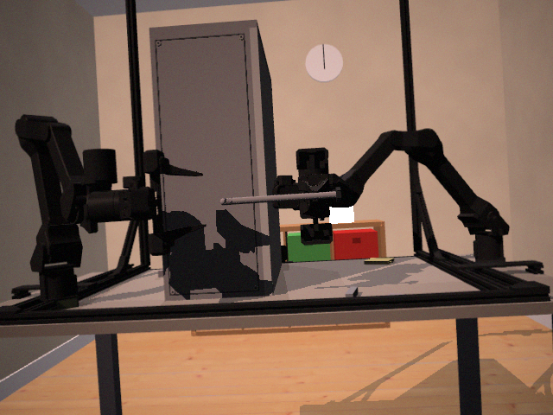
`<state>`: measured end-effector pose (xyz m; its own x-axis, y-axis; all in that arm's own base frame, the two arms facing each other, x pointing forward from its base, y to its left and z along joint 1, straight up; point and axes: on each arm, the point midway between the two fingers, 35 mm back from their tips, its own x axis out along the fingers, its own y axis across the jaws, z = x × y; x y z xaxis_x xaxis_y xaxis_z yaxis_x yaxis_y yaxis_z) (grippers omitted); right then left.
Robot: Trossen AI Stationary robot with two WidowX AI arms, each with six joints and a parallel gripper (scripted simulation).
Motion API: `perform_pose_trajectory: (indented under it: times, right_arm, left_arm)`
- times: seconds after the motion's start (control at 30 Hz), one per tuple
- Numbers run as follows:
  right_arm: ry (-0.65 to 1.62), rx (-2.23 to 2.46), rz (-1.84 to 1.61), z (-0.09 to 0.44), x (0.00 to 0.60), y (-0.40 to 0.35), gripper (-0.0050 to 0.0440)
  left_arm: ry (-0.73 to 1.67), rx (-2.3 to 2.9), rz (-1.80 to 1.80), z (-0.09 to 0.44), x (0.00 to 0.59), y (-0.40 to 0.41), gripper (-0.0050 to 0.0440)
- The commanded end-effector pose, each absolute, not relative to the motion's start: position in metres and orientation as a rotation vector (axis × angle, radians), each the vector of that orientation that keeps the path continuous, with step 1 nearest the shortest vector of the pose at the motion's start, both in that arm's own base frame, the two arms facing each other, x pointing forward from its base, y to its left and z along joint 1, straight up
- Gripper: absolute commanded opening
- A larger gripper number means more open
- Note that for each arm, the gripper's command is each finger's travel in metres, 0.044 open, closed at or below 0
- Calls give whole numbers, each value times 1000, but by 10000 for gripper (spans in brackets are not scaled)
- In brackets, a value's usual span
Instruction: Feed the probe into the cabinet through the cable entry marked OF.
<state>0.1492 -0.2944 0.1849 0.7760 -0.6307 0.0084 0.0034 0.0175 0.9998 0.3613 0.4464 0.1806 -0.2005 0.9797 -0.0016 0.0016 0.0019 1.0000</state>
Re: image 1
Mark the pale yellow flat block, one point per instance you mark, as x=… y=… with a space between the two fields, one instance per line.
x=378 y=261

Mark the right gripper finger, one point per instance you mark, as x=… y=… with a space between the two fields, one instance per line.
x=172 y=234
x=168 y=169

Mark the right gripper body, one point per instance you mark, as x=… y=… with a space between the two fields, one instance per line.
x=151 y=166

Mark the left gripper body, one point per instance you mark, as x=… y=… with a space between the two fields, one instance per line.
x=314 y=234

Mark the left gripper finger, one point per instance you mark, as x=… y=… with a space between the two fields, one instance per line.
x=315 y=208
x=306 y=181

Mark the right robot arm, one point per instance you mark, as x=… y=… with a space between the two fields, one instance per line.
x=58 y=239

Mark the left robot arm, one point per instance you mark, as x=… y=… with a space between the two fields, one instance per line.
x=425 y=148

